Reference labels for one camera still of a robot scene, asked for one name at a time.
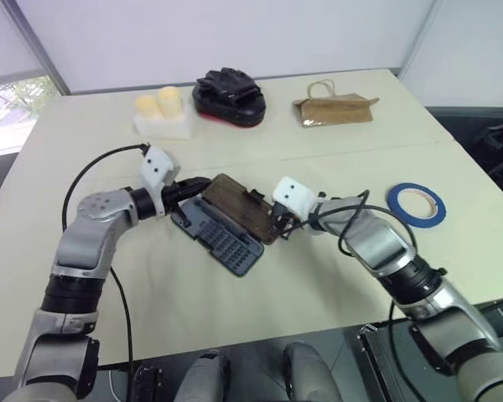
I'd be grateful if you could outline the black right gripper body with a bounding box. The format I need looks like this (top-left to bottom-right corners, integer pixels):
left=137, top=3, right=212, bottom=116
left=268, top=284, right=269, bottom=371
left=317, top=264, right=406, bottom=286
left=270, top=201, right=304, bottom=234

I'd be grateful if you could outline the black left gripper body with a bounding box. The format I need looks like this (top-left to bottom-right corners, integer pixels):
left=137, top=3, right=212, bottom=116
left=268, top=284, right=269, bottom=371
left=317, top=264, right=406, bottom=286
left=162, top=178, right=203, bottom=212

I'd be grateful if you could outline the dark screwdriver bit case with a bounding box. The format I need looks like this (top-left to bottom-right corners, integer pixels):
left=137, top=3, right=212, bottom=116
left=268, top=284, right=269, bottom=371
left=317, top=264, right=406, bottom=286
left=169, top=173, right=284, bottom=277

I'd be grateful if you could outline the white foam holder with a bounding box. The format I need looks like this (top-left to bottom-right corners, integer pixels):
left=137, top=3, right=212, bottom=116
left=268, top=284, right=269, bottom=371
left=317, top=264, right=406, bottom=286
left=132, top=98, right=194, bottom=140

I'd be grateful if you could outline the tall pale yellow cylinder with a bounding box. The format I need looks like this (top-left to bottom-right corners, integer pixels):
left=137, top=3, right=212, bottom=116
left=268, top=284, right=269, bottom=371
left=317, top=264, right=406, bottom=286
left=157, top=85, right=182, bottom=122

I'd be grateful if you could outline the black boxing pad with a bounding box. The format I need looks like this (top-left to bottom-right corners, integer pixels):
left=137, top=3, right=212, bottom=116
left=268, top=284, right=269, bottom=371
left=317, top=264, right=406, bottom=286
left=191, top=66, right=266, bottom=126

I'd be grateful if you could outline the short pale yellow cylinder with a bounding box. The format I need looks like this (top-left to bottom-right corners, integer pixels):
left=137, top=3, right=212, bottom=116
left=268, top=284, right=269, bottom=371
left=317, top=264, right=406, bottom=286
left=134, top=95, right=160, bottom=122

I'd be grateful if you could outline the brown paper bag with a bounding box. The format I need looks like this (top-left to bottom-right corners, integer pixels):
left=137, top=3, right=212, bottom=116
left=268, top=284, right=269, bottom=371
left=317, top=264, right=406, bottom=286
left=292, top=80, right=381, bottom=129

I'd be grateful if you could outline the blue tape roll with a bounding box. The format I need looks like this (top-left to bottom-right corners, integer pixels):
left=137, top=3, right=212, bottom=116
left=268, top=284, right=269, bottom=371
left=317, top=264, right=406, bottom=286
left=386, top=182, right=448, bottom=229

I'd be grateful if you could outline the grey rounded shape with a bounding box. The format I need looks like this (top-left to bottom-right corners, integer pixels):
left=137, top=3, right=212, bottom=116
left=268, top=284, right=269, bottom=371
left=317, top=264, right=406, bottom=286
left=282, top=341, right=342, bottom=402
left=178, top=349, right=232, bottom=402

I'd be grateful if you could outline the black floor box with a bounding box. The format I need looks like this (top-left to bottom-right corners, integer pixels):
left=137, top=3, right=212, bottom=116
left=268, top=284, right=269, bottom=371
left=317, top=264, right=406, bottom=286
left=355, top=321, right=449, bottom=402

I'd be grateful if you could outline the black ribbed block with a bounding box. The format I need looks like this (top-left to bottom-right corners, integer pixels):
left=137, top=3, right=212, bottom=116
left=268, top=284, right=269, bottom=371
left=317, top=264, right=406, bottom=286
left=131, top=363, right=165, bottom=402

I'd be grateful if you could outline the black equipment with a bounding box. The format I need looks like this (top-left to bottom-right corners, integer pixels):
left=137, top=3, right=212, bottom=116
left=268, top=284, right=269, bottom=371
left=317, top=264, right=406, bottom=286
left=464, top=120, right=503, bottom=179

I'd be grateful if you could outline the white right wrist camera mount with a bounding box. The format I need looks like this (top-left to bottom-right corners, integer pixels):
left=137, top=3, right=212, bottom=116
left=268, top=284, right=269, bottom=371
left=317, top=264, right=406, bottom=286
left=272, top=176, right=319, bottom=222

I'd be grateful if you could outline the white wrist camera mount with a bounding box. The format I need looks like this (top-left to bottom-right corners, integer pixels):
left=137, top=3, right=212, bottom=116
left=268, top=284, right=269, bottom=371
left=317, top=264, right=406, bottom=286
left=139, top=144, right=182, bottom=215
left=272, top=176, right=319, bottom=222

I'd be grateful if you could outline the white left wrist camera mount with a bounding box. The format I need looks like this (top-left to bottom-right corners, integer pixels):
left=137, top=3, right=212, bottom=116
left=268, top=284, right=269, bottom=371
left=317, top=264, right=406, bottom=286
left=139, top=144, right=182, bottom=215

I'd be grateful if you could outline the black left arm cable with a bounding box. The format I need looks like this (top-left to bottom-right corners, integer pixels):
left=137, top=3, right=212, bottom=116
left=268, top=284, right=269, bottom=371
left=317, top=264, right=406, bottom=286
left=61, top=143, right=152, bottom=402

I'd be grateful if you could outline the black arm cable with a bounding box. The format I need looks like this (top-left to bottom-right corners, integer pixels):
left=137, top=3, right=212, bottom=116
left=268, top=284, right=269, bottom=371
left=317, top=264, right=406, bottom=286
left=301, top=189, right=420, bottom=257
left=61, top=143, right=152, bottom=402

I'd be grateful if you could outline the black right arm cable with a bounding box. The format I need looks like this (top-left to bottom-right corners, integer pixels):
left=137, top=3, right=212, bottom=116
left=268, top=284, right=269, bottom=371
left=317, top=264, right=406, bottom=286
left=301, top=189, right=420, bottom=257

